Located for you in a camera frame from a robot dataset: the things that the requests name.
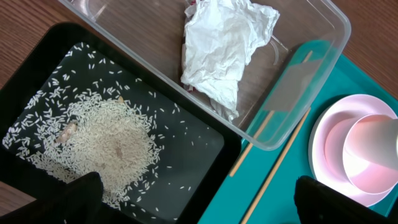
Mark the pink bowl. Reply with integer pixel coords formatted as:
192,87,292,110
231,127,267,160
325,114,397,194

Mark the left wooden chopstick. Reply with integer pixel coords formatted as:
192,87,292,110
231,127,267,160
229,50,313,177

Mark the pile of rice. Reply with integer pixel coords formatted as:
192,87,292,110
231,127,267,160
2,42,200,220

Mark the crumpled white napkin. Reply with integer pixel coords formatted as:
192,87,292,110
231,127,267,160
180,0,280,121

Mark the black food waste tray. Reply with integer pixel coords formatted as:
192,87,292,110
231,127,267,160
1,22,241,223

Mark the wooden chopstick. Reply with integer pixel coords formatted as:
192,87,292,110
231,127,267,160
229,50,313,177
240,108,311,224

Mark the right wooden chopstick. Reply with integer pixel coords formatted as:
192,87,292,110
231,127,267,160
240,108,311,224

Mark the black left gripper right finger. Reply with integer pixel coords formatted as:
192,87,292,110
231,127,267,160
294,175,395,224

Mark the clear plastic bin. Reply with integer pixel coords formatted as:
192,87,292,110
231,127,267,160
64,0,351,151

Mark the teal plastic tray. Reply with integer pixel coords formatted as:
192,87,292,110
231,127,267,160
199,55,397,224

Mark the white pink plate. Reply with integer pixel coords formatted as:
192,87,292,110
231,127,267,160
308,94,397,207

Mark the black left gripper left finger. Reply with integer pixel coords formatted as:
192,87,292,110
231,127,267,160
1,172,103,224

